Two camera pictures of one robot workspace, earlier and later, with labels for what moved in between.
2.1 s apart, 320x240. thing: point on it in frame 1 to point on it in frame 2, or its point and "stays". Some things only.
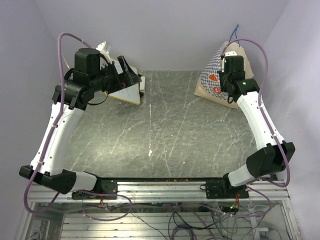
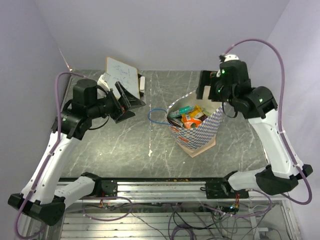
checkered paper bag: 209,87 to 194,122
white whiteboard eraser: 142,84 stays
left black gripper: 121,80 to 131,101
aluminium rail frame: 160,210 stays
